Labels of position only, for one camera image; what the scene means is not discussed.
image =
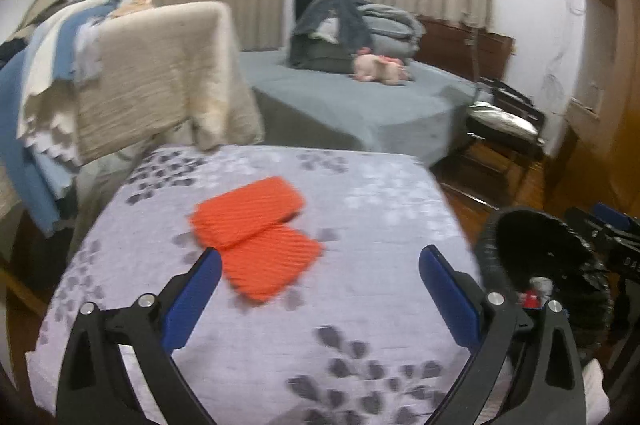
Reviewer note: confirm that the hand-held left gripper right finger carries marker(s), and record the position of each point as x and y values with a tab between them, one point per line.
450	295

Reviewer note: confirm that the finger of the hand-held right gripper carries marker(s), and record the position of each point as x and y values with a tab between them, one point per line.
607	216

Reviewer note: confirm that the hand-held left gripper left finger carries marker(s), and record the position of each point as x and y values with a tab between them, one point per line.
192	295

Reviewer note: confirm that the red cloth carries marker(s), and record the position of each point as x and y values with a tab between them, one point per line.
531	301

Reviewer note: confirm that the black trash bin with bag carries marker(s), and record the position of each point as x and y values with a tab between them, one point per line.
520	230

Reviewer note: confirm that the orange knitted cloth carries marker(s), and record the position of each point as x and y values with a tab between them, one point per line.
250	210

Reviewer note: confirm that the black metal chair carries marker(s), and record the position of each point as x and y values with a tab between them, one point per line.
500	155

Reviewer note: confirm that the grey floral tablecloth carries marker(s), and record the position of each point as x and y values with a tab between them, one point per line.
350	215

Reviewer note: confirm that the white fabric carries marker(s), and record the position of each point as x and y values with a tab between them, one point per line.
597	392

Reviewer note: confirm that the wooden wardrobe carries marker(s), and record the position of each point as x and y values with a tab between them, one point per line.
610	80

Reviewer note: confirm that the silver seat cushion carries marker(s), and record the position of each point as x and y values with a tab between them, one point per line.
505	120

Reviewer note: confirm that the bed with grey bedspread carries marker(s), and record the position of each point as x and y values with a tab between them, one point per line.
375	115

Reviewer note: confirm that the beige quilt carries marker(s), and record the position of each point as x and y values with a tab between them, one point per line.
160	75

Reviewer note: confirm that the dark wooden headboard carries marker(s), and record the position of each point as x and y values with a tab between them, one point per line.
460	45

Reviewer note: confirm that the pink plush pig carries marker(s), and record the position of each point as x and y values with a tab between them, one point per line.
380	69

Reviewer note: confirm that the blue and white blanket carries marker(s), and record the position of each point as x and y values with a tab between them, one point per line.
30	105

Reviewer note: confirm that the folded grey blankets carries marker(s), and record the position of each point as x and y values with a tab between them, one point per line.
395	30

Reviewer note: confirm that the pile of dark clothes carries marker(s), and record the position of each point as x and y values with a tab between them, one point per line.
330	30

